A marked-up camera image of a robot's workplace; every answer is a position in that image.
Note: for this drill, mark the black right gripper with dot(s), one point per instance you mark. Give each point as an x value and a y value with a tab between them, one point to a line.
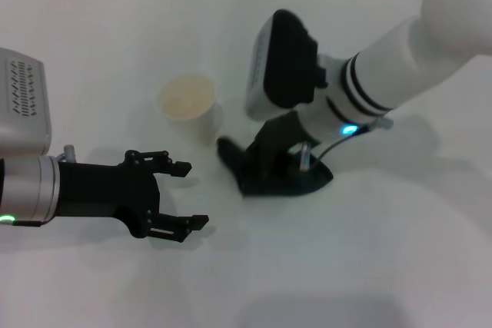
273	147

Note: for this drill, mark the dark blue rag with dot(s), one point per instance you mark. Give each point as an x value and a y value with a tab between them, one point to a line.
303	186

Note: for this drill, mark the white paper cup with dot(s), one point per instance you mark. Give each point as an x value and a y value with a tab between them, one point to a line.
188	97

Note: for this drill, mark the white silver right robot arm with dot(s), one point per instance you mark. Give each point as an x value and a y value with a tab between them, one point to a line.
403	55

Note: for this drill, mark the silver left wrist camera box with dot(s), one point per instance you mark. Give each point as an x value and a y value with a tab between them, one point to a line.
23	113

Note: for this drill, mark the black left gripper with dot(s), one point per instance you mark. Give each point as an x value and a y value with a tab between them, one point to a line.
107	193

